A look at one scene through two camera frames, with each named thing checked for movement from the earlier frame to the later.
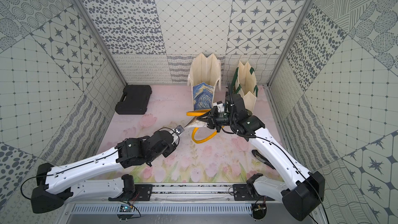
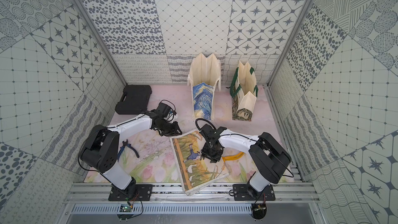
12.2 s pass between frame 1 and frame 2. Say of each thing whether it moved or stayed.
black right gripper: moved
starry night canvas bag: stayed
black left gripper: moved
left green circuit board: stayed
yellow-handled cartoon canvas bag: moved
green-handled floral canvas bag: stayed
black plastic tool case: stayed
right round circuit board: stayed
